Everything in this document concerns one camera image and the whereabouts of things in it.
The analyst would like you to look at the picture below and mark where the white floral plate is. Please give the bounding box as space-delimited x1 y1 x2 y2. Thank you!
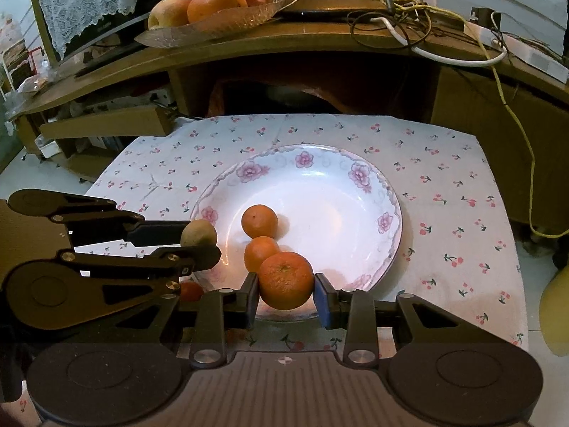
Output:
189 143 404 323

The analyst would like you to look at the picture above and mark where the small reddish tangerine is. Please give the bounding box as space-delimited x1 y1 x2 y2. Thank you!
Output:
179 281 205 302

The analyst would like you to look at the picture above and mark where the white power strip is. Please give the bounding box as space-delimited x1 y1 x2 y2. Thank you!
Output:
464 22 569 83

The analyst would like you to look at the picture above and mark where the green-brown kiwi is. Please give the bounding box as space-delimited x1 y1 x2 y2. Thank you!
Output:
180 219 218 248

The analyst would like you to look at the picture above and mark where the black plug adapter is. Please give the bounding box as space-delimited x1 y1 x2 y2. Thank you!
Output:
470 6 502 39

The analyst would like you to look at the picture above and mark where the black television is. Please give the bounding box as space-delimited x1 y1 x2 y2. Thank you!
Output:
27 0 157 77

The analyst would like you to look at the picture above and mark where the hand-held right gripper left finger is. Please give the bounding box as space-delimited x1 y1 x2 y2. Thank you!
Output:
149 271 261 368

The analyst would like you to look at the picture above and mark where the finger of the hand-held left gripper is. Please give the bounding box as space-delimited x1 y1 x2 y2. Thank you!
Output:
49 192 191 248
58 245 223 317

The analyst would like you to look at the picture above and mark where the thin yellow cable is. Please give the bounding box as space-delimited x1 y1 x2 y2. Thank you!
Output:
289 0 569 238

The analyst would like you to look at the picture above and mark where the small smooth tangerine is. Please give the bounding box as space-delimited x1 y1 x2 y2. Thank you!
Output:
244 236 282 273
241 204 279 239

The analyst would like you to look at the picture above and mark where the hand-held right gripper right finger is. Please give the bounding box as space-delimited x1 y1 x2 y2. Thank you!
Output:
313 272 483 366

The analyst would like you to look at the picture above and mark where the wooden drawer panel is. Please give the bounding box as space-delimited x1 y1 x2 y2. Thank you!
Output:
39 107 179 141

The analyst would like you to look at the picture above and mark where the black cable tangle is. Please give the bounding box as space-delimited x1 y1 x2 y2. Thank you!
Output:
349 0 473 51

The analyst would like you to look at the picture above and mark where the black round base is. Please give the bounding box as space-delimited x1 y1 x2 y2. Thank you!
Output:
278 0 396 22

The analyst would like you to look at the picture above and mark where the wooden desk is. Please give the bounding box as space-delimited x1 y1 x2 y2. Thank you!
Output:
6 0 569 234

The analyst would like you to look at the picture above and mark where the large rough-skinned tangerine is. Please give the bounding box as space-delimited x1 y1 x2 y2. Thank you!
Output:
259 252 315 311

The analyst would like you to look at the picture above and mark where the cherry print tablecloth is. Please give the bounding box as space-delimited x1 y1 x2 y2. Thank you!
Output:
84 113 530 357

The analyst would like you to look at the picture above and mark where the large orange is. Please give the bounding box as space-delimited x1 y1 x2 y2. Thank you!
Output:
187 0 248 23

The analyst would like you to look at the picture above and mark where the clear glass fruit dish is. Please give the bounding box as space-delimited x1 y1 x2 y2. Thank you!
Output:
134 0 287 48

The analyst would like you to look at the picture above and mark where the pale yellow round object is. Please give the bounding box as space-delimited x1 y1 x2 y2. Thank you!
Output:
539 267 569 357

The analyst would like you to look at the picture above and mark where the yellow apple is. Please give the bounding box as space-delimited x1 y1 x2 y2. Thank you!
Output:
148 0 192 30

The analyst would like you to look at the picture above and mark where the thick white cable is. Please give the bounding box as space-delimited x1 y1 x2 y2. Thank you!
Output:
371 17 507 68

